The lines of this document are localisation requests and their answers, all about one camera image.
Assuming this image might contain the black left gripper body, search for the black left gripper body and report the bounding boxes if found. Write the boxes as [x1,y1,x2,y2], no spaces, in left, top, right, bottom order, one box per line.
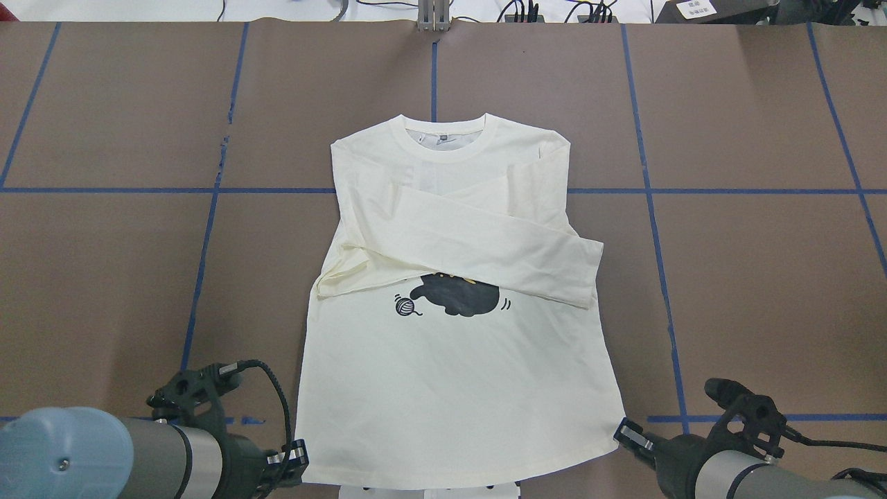
[218,434,286,498]

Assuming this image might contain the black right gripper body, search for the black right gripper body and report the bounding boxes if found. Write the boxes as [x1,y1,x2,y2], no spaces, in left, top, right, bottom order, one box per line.
[646,435,714,498]

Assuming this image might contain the cream long-sleeve cat shirt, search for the cream long-sleeve cat shirt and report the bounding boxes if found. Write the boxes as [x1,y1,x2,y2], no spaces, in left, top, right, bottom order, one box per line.
[295,114,625,490]

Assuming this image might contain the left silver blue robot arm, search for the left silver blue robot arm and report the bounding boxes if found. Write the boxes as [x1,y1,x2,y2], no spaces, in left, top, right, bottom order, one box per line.
[2,407,308,498]

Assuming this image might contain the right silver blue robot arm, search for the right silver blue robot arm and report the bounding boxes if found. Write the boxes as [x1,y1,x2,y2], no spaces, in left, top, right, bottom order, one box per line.
[613,418,885,498]

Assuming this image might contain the white mounting plate with bolts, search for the white mounting plate with bolts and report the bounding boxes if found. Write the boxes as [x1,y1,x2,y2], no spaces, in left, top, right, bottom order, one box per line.
[337,482,522,498]

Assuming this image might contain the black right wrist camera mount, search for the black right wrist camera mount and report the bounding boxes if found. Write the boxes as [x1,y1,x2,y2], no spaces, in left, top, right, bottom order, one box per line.
[704,377,788,461]

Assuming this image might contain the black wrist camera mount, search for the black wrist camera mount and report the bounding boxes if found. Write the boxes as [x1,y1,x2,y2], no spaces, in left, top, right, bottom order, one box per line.
[704,377,788,461]
[146,363,242,436]

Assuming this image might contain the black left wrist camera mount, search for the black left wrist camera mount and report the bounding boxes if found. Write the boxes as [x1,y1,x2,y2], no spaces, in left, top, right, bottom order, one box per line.
[146,363,242,436]

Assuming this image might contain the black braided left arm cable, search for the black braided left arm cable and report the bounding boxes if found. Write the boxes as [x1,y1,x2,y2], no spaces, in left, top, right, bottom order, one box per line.
[236,359,295,496]

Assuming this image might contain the aluminium frame post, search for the aluminium frame post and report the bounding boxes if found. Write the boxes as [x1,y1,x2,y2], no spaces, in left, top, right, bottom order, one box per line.
[416,0,452,32]

